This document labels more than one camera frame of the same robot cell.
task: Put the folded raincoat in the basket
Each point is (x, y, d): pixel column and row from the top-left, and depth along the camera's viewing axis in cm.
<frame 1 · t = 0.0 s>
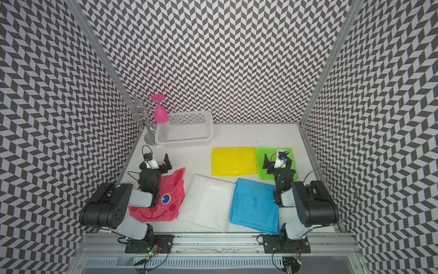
left hand: (158, 156, 90), fingers open
right hand: (274, 156, 90), fingers open
yellow folded raincoat: (234, 161, 99), on the table
pink bunny folded raincoat: (171, 194, 88), on the table
white folded raincoat: (207, 202, 83), point 3 cm above the table
blue folded raincoat: (253, 206, 86), on the table
white plastic basket: (186, 129, 114), point 3 cm above the table
pink plastic wine glass: (161, 112, 104), point 17 cm above the table

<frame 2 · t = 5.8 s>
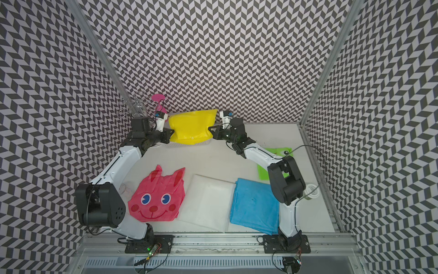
left hand: (172, 131, 86), fingers closed
right hand: (208, 130, 86), fingers closed
yellow folded raincoat: (193, 128, 87), point 23 cm above the table
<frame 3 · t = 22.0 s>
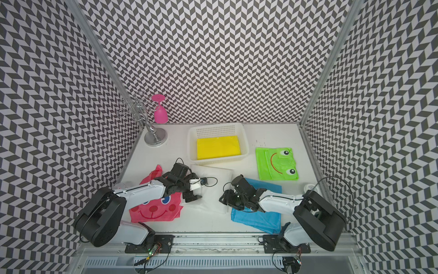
left hand: (196, 187, 90), fingers open
right hand: (223, 205, 83), fingers open
yellow folded raincoat: (216, 147, 104), point 3 cm above the table
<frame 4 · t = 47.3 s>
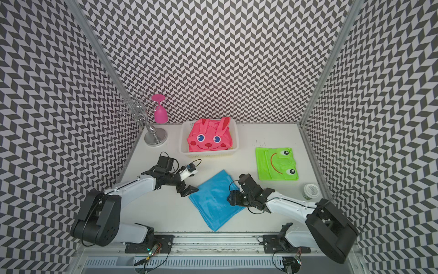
left hand: (192, 182, 87), fingers open
right hand: (232, 203, 83), fingers open
pink bunny folded raincoat: (209, 135, 107), point 6 cm above the table
blue folded raincoat: (210, 200, 85), on the table
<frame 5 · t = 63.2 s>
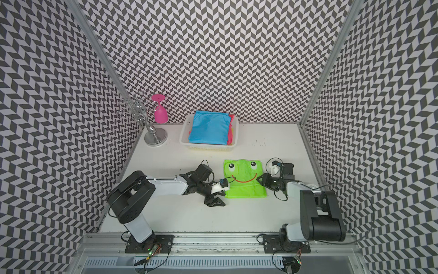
left hand: (221, 199, 85), fingers open
right hand: (258, 182, 91), fingers open
blue folded raincoat: (210, 128, 108), point 8 cm above the table
green frog folded raincoat: (242, 176, 96), on the table
